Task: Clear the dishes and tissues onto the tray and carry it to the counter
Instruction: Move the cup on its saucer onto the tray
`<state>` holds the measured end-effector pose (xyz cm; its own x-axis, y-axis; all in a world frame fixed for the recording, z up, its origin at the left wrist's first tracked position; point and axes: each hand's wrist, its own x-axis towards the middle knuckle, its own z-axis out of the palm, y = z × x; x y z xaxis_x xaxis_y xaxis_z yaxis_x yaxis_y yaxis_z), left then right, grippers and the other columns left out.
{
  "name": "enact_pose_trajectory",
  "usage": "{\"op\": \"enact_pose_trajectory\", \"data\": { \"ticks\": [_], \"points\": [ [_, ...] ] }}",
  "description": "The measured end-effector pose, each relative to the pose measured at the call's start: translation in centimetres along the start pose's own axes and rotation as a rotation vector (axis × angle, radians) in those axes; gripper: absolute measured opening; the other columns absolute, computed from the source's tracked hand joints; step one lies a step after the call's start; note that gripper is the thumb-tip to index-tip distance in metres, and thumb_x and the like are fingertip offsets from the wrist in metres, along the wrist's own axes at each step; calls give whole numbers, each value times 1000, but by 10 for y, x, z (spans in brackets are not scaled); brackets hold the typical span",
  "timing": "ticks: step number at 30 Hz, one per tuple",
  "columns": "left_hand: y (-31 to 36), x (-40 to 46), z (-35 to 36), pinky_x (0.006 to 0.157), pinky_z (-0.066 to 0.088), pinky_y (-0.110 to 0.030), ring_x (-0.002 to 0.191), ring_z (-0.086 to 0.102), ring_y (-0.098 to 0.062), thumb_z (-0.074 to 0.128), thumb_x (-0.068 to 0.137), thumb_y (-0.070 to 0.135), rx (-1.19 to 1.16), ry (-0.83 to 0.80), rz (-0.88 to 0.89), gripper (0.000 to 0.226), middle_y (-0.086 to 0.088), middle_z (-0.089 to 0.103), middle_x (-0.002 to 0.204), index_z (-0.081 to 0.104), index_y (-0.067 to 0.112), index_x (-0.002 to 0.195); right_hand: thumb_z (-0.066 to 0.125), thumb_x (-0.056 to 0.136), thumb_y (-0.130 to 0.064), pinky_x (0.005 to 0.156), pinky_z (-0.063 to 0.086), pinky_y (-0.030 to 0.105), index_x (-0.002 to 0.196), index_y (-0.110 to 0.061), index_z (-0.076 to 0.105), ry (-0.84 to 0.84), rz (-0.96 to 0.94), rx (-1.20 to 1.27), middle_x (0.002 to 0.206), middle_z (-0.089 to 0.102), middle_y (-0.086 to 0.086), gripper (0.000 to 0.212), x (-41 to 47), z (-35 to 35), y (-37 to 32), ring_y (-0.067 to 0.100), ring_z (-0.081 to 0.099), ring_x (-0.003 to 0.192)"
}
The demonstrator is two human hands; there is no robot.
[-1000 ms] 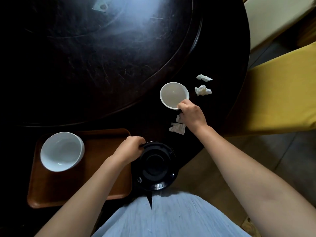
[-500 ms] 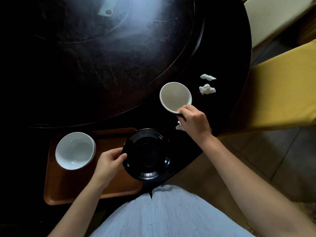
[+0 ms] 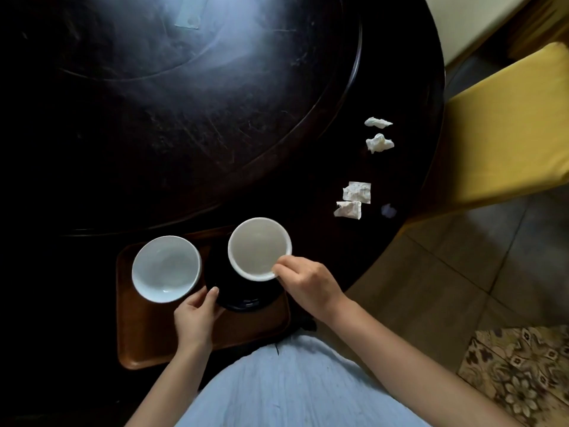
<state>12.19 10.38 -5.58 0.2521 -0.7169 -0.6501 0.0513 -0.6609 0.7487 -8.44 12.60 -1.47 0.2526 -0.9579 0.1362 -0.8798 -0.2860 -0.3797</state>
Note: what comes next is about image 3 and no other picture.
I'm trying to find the person's right hand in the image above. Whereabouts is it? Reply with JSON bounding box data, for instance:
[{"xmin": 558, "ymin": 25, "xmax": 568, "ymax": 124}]
[{"xmin": 271, "ymin": 255, "xmax": 351, "ymax": 326}]

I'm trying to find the person's left hand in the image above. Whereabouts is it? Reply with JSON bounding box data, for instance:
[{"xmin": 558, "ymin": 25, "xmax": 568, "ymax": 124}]
[{"xmin": 173, "ymin": 286, "xmax": 226, "ymax": 353}]

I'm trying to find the black round plate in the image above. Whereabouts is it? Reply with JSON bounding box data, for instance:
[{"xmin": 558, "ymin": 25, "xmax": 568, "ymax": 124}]
[{"xmin": 205, "ymin": 244, "xmax": 285, "ymax": 313}]

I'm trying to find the white bowl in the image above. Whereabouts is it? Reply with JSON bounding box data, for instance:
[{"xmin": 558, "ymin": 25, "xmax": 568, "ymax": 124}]
[
  {"xmin": 228, "ymin": 217, "xmax": 293, "ymax": 282},
  {"xmin": 132, "ymin": 236, "xmax": 202, "ymax": 304}
]

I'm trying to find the person's left forearm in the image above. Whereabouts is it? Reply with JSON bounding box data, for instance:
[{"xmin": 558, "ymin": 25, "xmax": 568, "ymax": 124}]
[{"xmin": 125, "ymin": 344, "xmax": 213, "ymax": 427}]

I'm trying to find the person's right forearm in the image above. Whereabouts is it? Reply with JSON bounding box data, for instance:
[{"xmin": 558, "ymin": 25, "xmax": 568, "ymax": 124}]
[{"xmin": 326, "ymin": 297, "xmax": 524, "ymax": 427}]

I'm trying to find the brown wooden tray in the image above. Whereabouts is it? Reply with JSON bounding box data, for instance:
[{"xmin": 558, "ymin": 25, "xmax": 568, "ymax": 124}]
[{"xmin": 116, "ymin": 226, "xmax": 292, "ymax": 370}]

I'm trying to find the folded white paper piece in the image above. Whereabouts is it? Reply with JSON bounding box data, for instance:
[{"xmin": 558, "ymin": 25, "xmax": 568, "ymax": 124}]
[
  {"xmin": 333, "ymin": 201, "xmax": 363, "ymax": 220},
  {"xmin": 342, "ymin": 181, "xmax": 372, "ymax": 205}
]

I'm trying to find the light blue garment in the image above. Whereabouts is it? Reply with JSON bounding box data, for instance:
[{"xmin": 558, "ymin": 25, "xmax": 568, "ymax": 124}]
[{"xmin": 175, "ymin": 331, "xmax": 433, "ymax": 427}]

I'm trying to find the dark round wooden turntable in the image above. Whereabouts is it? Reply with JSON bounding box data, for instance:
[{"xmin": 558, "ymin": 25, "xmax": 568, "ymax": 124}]
[{"xmin": 0, "ymin": 0, "xmax": 364, "ymax": 238}]

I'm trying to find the yellow chair cushion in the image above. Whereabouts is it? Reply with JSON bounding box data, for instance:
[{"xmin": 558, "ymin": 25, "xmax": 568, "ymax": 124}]
[{"xmin": 398, "ymin": 42, "xmax": 569, "ymax": 229}]

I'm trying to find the floral patterned rug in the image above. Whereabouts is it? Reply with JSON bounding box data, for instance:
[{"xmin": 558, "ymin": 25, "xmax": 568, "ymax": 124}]
[{"xmin": 457, "ymin": 324, "xmax": 569, "ymax": 427}]

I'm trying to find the clear plastic strip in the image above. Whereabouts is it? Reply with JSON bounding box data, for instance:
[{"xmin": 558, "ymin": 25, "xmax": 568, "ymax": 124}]
[{"xmin": 174, "ymin": 0, "xmax": 210, "ymax": 30}]

